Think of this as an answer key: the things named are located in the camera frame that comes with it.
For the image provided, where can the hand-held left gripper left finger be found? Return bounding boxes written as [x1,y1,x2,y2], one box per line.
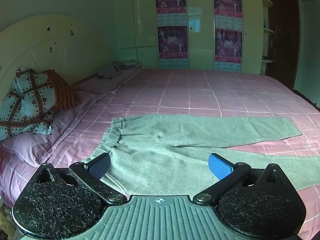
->
[32,152,127,206]

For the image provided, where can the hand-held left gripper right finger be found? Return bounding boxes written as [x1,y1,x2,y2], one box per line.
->
[193,153,291,207]

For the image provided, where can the green pants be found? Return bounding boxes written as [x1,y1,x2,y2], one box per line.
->
[81,114,320,196]

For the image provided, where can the purple checked pillow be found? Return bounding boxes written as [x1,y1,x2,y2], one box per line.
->
[1,107,83,168]

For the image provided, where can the pink checked bed sheet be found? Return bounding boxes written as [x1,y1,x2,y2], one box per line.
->
[0,68,320,240]

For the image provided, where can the orange striped pillow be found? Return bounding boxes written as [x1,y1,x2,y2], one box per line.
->
[44,69,84,112]

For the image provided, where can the grey crumpled clothes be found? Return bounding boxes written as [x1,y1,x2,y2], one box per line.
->
[97,59,142,80]

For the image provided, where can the blue patterned pillow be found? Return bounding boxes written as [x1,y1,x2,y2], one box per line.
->
[0,67,57,141]

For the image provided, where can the white wardrobe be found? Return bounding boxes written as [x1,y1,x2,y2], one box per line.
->
[113,0,266,75]

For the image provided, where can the cream wooden headboard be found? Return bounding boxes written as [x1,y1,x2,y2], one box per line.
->
[0,14,117,101]

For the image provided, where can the white corner shelf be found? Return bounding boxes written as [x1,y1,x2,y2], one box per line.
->
[260,0,275,74]

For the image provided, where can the dark wooden door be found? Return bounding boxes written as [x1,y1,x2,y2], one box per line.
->
[264,0,301,91]

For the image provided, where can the dark wooden bed frame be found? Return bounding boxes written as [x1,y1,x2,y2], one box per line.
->
[293,88,320,112]

